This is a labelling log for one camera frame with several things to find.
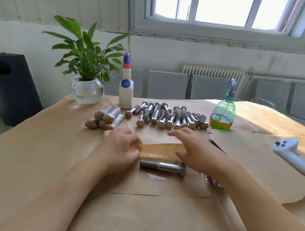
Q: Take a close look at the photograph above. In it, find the person's right hand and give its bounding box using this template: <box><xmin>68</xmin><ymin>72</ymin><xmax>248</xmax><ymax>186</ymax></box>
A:
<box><xmin>167</xmin><ymin>127</ymin><xmax>230</xmax><ymax>178</ymax></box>

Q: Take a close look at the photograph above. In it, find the person's left hand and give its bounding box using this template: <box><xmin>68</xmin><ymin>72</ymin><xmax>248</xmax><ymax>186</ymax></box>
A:
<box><xmin>93</xmin><ymin>126</ymin><xmax>144</xmax><ymax>180</ymax></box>

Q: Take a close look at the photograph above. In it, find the white cling film roll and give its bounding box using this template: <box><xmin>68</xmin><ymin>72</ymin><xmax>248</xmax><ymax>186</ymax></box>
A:
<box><xmin>205</xmin><ymin>174</ymin><xmax>225</xmax><ymax>190</ymax></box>

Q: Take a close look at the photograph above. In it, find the green spray bottle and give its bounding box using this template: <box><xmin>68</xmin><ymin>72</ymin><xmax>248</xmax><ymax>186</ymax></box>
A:
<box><xmin>209</xmin><ymin>78</ymin><xmax>238</xmax><ymax>131</ymax></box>

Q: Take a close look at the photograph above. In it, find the grey hex bolt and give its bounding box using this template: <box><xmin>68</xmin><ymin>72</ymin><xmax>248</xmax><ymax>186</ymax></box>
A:
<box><xmin>139</xmin><ymin>159</ymin><xmax>186</xmax><ymax>178</ymax></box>

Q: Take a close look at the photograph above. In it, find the pile of steel bolts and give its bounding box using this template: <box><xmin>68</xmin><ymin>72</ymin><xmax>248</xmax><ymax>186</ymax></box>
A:
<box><xmin>125</xmin><ymin>101</ymin><xmax>209</xmax><ymax>130</ymax></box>

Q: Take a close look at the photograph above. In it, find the steel hex bolt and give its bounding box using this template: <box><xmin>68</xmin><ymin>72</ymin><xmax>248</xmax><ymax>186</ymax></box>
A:
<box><xmin>102</xmin><ymin>143</ymin><xmax>211</xmax><ymax>198</ymax></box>

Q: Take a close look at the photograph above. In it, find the stack of brown paper sheets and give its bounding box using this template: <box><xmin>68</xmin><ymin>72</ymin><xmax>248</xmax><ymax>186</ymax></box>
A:
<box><xmin>209</xmin><ymin>129</ymin><xmax>305</xmax><ymax>205</ymax></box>

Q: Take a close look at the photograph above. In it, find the person's right forearm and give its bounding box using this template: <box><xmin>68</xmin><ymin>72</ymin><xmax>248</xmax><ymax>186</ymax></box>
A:
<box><xmin>214</xmin><ymin>164</ymin><xmax>305</xmax><ymax>231</ymax></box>

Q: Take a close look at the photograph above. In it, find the person's left forearm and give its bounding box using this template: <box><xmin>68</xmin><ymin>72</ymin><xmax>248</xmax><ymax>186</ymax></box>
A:
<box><xmin>0</xmin><ymin>162</ymin><xmax>108</xmax><ymax>231</ymax></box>

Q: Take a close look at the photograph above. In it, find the white glue bottle blue cap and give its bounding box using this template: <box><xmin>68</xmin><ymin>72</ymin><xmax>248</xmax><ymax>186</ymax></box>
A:
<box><xmin>119</xmin><ymin>53</ymin><xmax>134</xmax><ymax>109</ymax></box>

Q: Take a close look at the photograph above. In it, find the grey chair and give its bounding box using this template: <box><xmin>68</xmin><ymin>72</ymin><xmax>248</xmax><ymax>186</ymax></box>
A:
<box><xmin>147</xmin><ymin>70</ymin><xmax>189</xmax><ymax>100</ymax></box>
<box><xmin>105</xmin><ymin>69</ymin><xmax>145</xmax><ymax>97</ymax></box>
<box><xmin>291</xmin><ymin>83</ymin><xmax>305</xmax><ymax>120</ymax></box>
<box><xmin>253</xmin><ymin>78</ymin><xmax>292</xmax><ymax>112</ymax></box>
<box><xmin>190</xmin><ymin>75</ymin><xmax>231</xmax><ymax>101</ymax></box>

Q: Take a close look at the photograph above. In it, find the round glass vase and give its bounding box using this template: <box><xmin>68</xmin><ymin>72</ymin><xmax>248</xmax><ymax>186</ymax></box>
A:
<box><xmin>71</xmin><ymin>77</ymin><xmax>105</xmax><ymax>105</ymax></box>

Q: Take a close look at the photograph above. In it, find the large brown paper table cover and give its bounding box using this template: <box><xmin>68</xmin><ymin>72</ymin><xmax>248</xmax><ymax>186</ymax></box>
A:
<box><xmin>0</xmin><ymin>94</ymin><xmax>305</xmax><ymax>231</ymax></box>

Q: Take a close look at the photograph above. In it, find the white radiator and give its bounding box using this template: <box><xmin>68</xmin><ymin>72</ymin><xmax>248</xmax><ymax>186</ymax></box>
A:
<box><xmin>181</xmin><ymin>64</ymin><xmax>245</xmax><ymax>96</ymax></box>

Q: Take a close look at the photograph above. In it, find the white handheld controller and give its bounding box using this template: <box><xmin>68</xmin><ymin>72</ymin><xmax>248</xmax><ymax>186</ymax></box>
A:
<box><xmin>273</xmin><ymin>137</ymin><xmax>305</xmax><ymax>175</ymax></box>

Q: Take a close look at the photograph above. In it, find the green leafy plant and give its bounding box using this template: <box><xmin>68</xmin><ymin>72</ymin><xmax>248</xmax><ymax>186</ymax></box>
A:
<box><xmin>41</xmin><ymin>15</ymin><xmax>130</xmax><ymax>84</ymax></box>

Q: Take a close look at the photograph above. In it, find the black trash bin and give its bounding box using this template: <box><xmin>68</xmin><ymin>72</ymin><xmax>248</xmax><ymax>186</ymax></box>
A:
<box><xmin>0</xmin><ymin>53</ymin><xmax>44</xmax><ymax>128</ymax></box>

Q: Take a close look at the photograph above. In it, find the white framed window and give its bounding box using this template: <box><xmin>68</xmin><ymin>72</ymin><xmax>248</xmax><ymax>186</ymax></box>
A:
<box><xmin>132</xmin><ymin>0</ymin><xmax>305</xmax><ymax>52</ymax></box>

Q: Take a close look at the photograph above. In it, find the white vertical blind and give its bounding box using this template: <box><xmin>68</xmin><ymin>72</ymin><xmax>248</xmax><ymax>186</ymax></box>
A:
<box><xmin>0</xmin><ymin>0</ymin><xmax>133</xmax><ymax>34</ymax></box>

